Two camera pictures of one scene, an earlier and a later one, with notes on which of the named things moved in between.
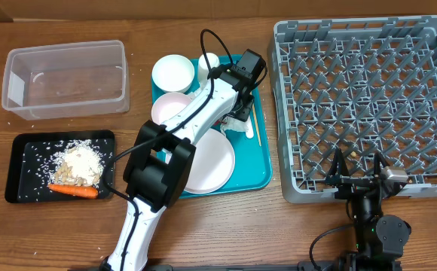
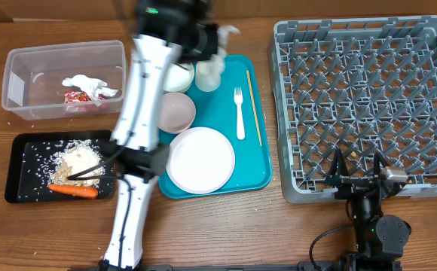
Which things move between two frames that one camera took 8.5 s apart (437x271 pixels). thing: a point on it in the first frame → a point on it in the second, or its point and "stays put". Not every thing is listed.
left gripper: [242, 111] → [210, 47]
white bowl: [166, 105] stays put
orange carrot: [75, 190] stays put
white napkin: [230, 123] → [94, 87]
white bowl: [173, 72] stays put
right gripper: [350, 185] stays put
